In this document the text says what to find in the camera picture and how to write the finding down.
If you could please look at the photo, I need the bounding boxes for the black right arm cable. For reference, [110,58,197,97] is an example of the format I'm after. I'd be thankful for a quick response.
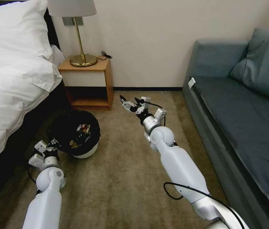
[164,182,247,229]

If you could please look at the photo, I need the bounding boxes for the thin black lamp cable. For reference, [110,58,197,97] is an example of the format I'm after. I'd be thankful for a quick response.
[97,50,113,60]

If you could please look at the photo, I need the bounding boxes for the white round trash bin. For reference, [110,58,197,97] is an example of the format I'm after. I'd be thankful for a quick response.
[46,110,101,159]

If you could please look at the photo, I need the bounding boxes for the blue-grey fabric sofa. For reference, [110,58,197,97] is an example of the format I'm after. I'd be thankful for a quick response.
[181,27,269,229]

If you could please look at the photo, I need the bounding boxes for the black plastic bin liner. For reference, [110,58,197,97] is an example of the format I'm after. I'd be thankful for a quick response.
[46,110,101,155]

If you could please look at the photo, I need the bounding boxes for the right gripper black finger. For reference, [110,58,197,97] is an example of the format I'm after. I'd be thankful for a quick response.
[119,95,138,113]
[134,97,147,108]

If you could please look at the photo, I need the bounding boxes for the grey wall switch plate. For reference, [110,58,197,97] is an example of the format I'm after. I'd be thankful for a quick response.
[62,16,84,26]

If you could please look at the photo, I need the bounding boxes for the wooden bedside table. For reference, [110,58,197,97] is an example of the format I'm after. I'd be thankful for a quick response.
[58,55,114,111]

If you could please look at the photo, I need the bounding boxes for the colourful crumpled snack wrapper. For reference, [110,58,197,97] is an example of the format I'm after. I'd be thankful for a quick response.
[77,123,91,134]

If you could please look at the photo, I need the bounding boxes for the large white pillow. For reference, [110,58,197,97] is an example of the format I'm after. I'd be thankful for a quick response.
[0,0,54,65]

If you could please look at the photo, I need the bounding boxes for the white duvet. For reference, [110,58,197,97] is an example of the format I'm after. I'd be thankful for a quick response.
[0,53,64,171]

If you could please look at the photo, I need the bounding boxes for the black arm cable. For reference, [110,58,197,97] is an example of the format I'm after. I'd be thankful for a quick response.
[164,182,247,229]
[27,166,39,185]

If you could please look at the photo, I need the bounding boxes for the black headboard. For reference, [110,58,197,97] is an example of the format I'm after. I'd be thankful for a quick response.
[44,6,61,49]

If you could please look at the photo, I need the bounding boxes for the blue-grey sofa cushion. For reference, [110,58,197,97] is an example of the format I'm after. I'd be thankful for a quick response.
[229,27,269,108]

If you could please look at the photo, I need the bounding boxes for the brass lamp with beige shade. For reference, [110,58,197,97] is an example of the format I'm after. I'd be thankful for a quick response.
[47,0,98,67]

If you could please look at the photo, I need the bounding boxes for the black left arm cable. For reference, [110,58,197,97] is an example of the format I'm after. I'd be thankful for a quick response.
[27,166,39,185]

